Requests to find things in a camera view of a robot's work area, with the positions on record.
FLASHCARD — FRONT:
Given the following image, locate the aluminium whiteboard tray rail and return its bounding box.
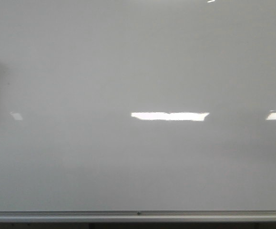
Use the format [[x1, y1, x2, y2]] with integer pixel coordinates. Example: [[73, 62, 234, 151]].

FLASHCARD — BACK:
[[0, 210, 276, 223]]

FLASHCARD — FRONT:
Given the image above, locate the white whiteboard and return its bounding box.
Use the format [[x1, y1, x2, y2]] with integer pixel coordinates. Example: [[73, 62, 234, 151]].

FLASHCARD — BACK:
[[0, 0, 276, 211]]

